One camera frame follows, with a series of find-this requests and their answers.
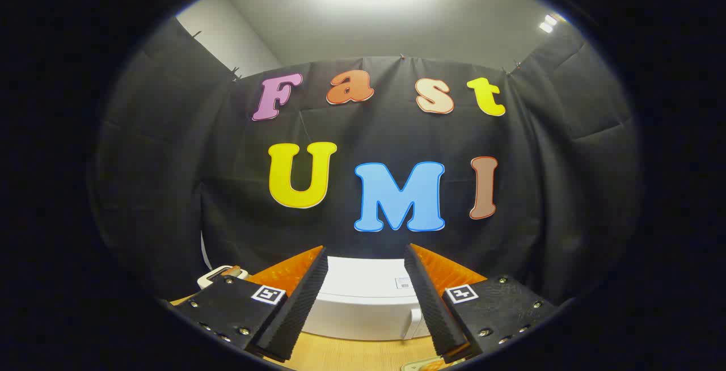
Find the cream toaster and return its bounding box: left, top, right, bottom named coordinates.
left=197, top=265, right=250, bottom=290

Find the white microwave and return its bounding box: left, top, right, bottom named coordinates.
left=303, top=256, right=432, bottom=342

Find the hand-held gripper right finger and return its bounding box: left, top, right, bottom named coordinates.
left=404, top=243, right=561, bottom=364

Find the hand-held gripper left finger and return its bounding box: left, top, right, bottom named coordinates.
left=167, top=245, right=330, bottom=362

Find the black backdrop cloth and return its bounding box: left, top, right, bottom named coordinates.
left=91, top=16, right=641, bottom=306

